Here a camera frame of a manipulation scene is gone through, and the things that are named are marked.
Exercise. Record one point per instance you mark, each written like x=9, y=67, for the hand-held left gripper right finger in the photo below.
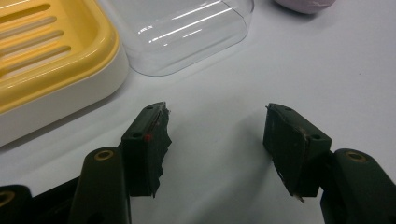
x=299, y=149

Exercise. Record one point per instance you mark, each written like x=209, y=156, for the clear plastic soap dish lid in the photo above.
x=183, y=31

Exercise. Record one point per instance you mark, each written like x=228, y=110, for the pale purple soap bar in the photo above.
x=306, y=4

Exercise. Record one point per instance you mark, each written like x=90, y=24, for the yellow and white soap dish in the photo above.
x=46, y=53

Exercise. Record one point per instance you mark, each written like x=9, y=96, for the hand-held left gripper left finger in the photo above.
x=143, y=155

